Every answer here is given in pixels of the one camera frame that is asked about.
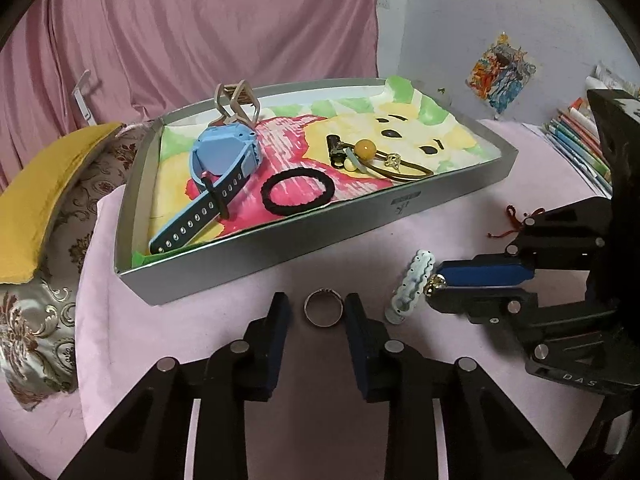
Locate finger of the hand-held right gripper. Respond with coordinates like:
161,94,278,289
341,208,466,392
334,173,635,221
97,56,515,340
505,196,613,271
427,255,618,326

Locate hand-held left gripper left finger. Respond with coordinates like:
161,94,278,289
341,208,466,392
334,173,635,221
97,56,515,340
57,292,292,480

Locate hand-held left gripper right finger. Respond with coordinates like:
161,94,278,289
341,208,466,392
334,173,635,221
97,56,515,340
345,294,566,480

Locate silver ring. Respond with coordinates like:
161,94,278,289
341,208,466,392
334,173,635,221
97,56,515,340
303,287,346,328

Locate red string bracelet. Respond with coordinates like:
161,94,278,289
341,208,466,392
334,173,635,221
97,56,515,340
487,204,546,238

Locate pale blue braided bracelet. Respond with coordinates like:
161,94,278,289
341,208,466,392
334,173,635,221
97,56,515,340
385,249,437,325

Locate grey shallow box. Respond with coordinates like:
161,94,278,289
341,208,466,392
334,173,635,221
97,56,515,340
114,76,519,307

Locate black hair tie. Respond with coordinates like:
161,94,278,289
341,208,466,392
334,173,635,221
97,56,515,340
262,170,336,217

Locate amber bead cord necklace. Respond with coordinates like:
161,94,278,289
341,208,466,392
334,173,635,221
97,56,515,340
326,132,435,183

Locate blue wrist watch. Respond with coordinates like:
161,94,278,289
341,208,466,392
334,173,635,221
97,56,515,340
148,125,263,256

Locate beige hair clip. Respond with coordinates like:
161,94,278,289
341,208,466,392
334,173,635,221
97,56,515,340
214,79,261,128

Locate pink bedsheet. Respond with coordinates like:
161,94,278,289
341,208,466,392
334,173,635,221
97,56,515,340
10,117,640,480

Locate stack of books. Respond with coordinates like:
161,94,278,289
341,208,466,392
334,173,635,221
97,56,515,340
520,60,640,198

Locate colourful painted paper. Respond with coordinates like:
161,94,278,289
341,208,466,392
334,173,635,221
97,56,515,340
131,75,501,268

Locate floral patterned pillow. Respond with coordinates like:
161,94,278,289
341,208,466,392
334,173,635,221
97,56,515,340
0,125,156,411

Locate yellow pillow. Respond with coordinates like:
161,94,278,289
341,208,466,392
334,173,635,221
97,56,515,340
0,122,126,286

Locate pink curtain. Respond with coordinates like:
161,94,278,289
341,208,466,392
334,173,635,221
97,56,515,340
0,0,381,186

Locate colourful figure wall sticker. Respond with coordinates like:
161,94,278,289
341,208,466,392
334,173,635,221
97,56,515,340
465,32,538,115

